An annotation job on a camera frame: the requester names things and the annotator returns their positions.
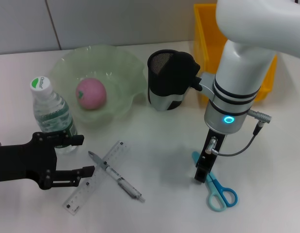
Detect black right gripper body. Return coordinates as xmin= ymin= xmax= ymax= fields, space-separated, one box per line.
xmin=195 ymin=128 xmax=229 ymax=171

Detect clear plastic ruler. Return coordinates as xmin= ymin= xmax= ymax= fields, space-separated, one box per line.
xmin=62 ymin=140 xmax=130 ymax=216

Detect right arm cable with plug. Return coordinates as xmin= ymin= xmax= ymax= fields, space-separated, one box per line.
xmin=205 ymin=109 xmax=272 ymax=157

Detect black mesh pen holder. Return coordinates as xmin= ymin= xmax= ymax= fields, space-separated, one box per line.
xmin=146 ymin=49 xmax=189 ymax=111

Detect green wavy glass fruit bowl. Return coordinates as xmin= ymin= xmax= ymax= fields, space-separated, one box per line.
xmin=50 ymin=44 xmax=147 ymax=128

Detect yellow plastic bin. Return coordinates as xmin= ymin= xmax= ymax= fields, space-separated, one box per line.
xmin=193 ymin=3 xmax=278 ymax=107

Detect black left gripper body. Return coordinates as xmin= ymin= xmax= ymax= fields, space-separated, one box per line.
xmin=0 ymin=132 xmax=58 ymax=191

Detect grey transparent pen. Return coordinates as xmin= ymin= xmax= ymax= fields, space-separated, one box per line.
xmin=88 ymin=150 xmax=146 ymax=203

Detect clear green-label water bottle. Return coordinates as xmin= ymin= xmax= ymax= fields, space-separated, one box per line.
xmin=30 ymin=76 xmax=79 ymax=155

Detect pink toy peach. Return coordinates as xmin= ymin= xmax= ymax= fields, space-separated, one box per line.
xmin=75 ymin=78 xmax=107 ymax=110

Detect blue scissors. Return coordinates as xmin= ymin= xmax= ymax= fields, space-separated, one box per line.
xmin=192 ymin=151 xmax=238 ymax=212

